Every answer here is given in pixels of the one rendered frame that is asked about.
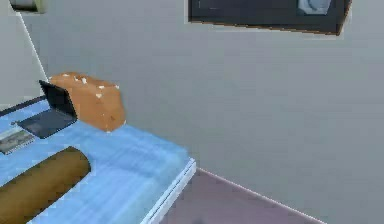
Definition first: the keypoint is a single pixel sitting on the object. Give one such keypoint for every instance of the black laptop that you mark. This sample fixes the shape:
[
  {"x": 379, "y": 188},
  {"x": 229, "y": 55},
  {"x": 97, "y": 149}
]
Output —
[{"x": 50, "y": 116}]

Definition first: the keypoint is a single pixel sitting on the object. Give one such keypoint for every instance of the dark framed wall picture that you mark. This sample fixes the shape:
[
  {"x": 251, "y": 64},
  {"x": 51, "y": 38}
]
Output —
[{"x": 260, "y": 15}]

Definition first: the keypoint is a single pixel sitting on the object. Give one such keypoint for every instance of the blue bed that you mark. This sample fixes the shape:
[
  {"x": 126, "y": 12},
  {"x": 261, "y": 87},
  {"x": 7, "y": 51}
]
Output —
[{"x": 126, "y": 166}]

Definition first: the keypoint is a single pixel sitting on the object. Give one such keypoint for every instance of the orange pillow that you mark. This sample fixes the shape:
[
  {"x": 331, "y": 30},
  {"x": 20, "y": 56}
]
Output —
[{"x": 96, "y": 103}]

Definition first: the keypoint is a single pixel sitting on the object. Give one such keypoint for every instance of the grey book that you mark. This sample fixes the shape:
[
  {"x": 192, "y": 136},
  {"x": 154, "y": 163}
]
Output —
[{"x": 13, "y": 140}]

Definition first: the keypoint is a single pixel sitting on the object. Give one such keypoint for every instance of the grey green wall fixture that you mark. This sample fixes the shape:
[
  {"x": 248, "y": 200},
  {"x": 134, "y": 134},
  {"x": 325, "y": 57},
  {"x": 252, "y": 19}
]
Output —
[{"x": 30, "y": 5}]

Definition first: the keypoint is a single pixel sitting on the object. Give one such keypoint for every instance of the brown bolster cushion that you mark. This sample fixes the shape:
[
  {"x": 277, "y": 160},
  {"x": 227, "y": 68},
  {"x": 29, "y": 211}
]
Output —
[{"x": 40, "y": 185}]

